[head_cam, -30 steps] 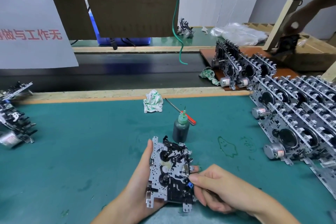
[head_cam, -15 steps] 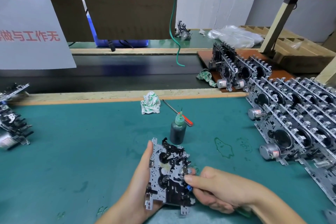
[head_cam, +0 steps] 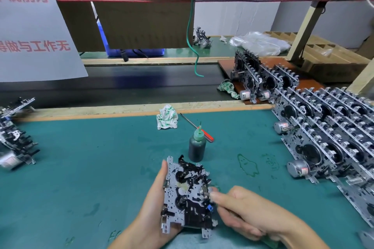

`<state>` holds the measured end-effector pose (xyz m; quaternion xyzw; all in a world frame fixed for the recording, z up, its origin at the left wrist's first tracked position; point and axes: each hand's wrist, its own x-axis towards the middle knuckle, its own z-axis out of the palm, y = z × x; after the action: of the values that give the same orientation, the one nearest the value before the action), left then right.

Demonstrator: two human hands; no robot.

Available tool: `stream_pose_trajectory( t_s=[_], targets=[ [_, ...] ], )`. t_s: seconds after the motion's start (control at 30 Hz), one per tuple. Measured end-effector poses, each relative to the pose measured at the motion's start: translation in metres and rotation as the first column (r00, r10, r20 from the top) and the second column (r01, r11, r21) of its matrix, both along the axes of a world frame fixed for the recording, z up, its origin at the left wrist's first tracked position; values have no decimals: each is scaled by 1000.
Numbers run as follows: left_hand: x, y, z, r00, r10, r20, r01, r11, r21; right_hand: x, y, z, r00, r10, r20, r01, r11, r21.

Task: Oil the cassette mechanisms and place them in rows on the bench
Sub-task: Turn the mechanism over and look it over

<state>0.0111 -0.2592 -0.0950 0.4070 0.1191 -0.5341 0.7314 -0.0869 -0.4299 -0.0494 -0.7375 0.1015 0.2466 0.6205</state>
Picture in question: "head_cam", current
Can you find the person's right hand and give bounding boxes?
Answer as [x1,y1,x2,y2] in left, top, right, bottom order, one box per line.
[209,186,296,241]

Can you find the person's left hand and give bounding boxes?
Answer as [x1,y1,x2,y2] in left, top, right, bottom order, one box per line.
[131,160,183,243]

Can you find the metal cassette deck mechanism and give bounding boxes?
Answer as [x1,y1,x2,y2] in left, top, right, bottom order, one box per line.
[160,154,219,239]

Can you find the person's right forearm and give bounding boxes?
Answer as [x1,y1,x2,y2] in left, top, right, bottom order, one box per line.
[260,216,331,249]

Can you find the person's left forearm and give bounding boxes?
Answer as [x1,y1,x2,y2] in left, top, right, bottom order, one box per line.
[108,223,165,249]

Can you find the black oil bottle green nozzle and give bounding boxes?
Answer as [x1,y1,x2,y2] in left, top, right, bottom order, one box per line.
[188,122,207,162]

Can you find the green table mat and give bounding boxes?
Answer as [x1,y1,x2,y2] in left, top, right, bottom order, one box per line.
[0,109,374,249]

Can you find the wooden edge strip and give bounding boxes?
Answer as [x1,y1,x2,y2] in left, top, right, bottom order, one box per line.
[12,102,276,123]

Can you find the black conveyor belt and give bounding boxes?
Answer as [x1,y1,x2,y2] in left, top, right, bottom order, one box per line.
[0,64,238,110]

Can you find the rows of metal mechanisms with motors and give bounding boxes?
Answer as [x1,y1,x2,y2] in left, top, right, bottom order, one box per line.
[271,85,374,230]
[230,49,300,104]

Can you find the blue plastic crate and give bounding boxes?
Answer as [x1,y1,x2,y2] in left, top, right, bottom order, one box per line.
[97,19,165,57]

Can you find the small distant metal mechanism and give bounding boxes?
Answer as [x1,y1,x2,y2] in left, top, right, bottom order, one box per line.
[194,27,213,50]

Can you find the pile of metal mechanisms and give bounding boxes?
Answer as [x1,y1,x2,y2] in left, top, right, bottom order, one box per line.
[0,97,40,171]

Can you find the large brown cardboard panel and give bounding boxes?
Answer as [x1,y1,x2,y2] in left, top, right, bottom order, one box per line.
[93,0,195,50]

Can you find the clear plastic bag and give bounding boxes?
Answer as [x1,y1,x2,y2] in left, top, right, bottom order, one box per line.
[229,31,292,57]

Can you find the narrow brown cardboard panel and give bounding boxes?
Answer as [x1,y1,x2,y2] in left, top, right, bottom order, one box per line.
[56,0,106,53]

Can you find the cardboard divider box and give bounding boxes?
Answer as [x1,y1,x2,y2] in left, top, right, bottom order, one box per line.
[263,31,371,83]

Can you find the white paper sign red print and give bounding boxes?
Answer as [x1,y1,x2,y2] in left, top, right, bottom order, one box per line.
[0,0,89,83]

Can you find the red-handled screwdriver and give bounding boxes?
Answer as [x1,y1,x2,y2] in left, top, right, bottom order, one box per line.
[179,113,214,143]

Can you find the black power plug cable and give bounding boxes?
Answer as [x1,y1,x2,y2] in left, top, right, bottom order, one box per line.
[119,49,150,63]

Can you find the green hanging cable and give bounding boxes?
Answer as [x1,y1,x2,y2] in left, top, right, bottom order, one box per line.
[186,0,205,78]

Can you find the slanted wooden post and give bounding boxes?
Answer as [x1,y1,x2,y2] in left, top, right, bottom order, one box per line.
[285,0,328,61]
[346,59,374,95]

